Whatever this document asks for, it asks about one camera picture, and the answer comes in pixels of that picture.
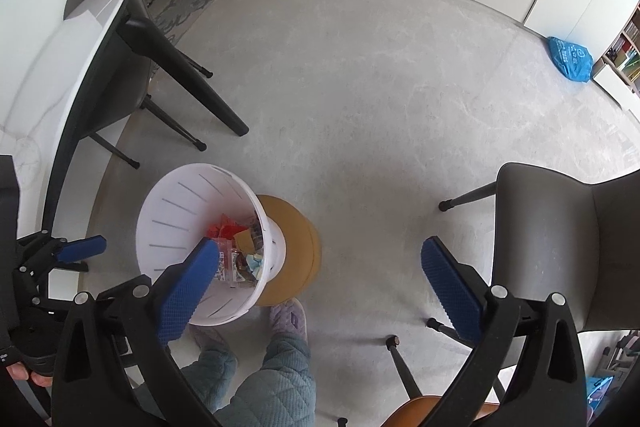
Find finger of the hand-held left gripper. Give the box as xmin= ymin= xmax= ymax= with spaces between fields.
xmin=75 ymin=274 xmax=152 ymax=308
xmin=15 ymin=231 xmax=108 ymax=280

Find orange chair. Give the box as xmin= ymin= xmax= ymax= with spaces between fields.
xmin=337 ymin=332 xmax=503 ymax=427

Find bookshelf with books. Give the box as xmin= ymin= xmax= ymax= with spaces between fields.
xmin=601 ymin=4 xmax=640 ymax=100

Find red plastic bag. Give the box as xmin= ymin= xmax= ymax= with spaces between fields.
xmin=209 ymin=217 xmax=243 ymax=242

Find black table leg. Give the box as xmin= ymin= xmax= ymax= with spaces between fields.
xmin=116 ymin=18 xmax=250 ymax=136

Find purple slipper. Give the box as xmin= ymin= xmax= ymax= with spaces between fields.
xmin=269 ymin=298 xmax=309 ymax=344
xmin=191 ymin=326 xmax=232 ymax=359

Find round wooden stool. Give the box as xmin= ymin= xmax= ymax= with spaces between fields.
xmin=254 ymin=194 xmax=322 ymax=307

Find white slotted bin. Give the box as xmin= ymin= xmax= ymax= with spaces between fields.
xmin=136 ymin=163 xmax=289 ymax=326

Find clear printed plastic bag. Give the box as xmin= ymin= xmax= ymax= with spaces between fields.
xmin=214 ymin=243 xmax=246 ymax=284

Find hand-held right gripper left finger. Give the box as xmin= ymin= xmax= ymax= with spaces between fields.
xmin=50 ymin=237 xmax=223 ymax=427

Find teal quilted pants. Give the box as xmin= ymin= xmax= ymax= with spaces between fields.
xmin=179 ymin=332 xmax=317 ymax=427

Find grey chair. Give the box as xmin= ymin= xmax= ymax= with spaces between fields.
xmin=425 ymin=162 xmax=640 ymax=403
xmin=75 ymin=0 xmax=208 ymax=170

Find person's left hand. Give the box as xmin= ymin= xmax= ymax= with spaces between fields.
xmin=7 ymin=360 xmax=54 ymax=389

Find blue plastic bag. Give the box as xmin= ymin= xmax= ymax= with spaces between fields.
xmin=546 ymin=36 xmax=596 ymax=84

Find black foam net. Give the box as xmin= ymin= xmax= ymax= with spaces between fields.
xmin=249 ymin=214 xmax=266 ymax=250

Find grey patterned rug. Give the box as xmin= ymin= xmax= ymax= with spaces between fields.
xmin=146 ymin=0 xmax=234 ymax=54

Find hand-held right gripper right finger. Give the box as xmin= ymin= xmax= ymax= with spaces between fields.
xmin=417 ymin=236 xmax=588 ymax=427

